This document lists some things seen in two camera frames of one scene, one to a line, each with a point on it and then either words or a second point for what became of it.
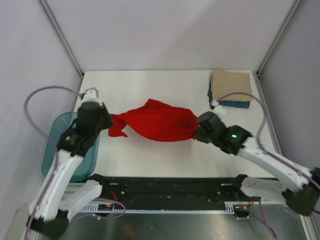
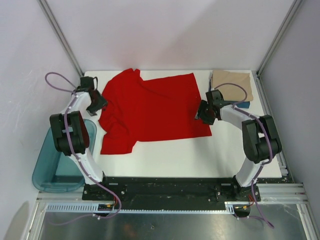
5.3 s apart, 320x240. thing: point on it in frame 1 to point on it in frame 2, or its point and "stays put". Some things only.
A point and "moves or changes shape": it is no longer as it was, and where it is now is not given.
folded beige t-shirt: x=224 y=83 stays put
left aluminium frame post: x=46 y=9 stays put
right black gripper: x=199 y=137 to x=200 y=114
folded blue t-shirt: x=233 y=104 stays put
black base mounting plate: x=171 y=190 stays put
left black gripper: x=109 y=122 to x=102 y=103
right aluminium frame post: x=293 y=8 stays put
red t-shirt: x=156 y=121 moves or changes shape
